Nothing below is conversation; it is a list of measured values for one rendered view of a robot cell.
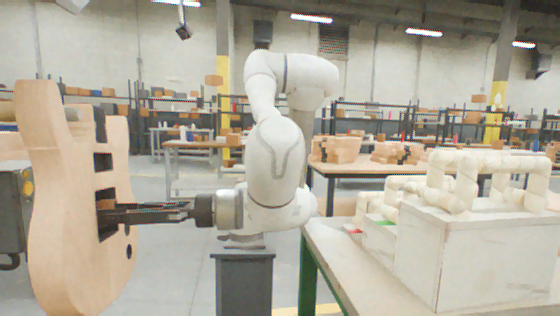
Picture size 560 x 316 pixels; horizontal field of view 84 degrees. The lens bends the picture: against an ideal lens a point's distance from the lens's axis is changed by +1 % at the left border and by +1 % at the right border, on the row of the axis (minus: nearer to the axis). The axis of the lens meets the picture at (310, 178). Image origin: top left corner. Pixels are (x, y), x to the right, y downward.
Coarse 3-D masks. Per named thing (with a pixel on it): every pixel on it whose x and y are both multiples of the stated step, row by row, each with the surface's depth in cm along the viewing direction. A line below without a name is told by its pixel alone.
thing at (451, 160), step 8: (432, 152) 62; (440, 152) 61; (448, 152) 61; (456, 152) 62; (464, 152) 62; (472, 152) 63; (480, 152) 63; (488, 152) 64; (496, 152) 65; (504, 152) 65; (448, 160) 61; (456, 160) 61
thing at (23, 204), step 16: (0, 176) 69; (16, 176) 70; (32, 176) 76; (0, 192) 70; (16, 192) 71; (32, 192) 75; (0, 208) 70; (16, 208) 71; (32, 208) 76; (0, 224) 71; (16, 224) 72; (0, 240) 71; (16, 240) 72; (16, 256) 77
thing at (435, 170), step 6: (432, 162) 61; (438, 162) 60; (432, 168) 61; (438, 168) 60; (444, 168) 61; (426, 174) 63; (432, 174) 61; (438, 174) 61; (426, 180) 62; (432, 180) 61; (438, 180) 61; (426, 186) 63; (432, 186) 61; (438, 186) 61; (426, 204) 63
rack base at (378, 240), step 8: (368, 216) 80; (376, 216) 80; (368, 224) 80; (376, 224) 75; (368, 232) 80; (376, 232) 76; (384, 232) 72; (392, 232) 69; (368, 240) 80; (376, 240) 76; (384, 240) 72; (392, 240) 68; (368, 248) 80; (376, 248) 76; (384, 248) 72; (392, 248) 69; (376, 256) 76; (384, 256) 72; (392, 256) 69; (384, 264) 72; (392, 264) 69
